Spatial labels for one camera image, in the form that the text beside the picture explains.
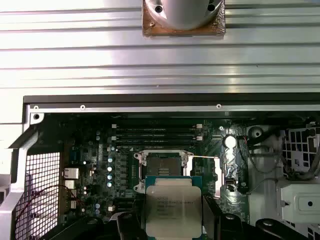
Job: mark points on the green motherboard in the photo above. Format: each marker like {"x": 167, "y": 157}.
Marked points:
{"x": 100, "y": 155}

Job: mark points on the CPU socket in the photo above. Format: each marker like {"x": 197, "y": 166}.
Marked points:
{"x": 163, "y": 162}

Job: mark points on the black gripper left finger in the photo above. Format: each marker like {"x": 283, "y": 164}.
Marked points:
{"x": 130, "y": 227}

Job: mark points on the silver CPU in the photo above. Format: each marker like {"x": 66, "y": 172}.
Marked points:
{"x": 172, "y": 205}

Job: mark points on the brown square base plate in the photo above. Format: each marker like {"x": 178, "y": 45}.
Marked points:
{"x": 155, "y": 32}

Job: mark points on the silver metal drive cage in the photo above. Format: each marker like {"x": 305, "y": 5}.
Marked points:
{"x": 300, "y": 200}

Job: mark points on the RAM slot black clips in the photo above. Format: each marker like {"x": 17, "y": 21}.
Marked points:
{"x": 155, "y": 143}
{"x": 155, "y": 130}

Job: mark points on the silver coin battery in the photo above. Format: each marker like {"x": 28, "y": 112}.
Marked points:
{"x": 230, "y": 142}

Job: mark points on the metal locking lever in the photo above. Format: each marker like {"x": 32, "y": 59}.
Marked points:
{"x": 202, "y": 157}

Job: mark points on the black PC case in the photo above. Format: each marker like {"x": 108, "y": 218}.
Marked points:
{"x": 150, "y": 100}

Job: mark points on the RAM slot white clips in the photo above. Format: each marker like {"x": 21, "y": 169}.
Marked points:
{"x": 155, "y": 125}
{"x": 155, "y": 137}

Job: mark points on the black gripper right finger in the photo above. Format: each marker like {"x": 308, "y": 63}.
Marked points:
{"x": 230, "y": 227}

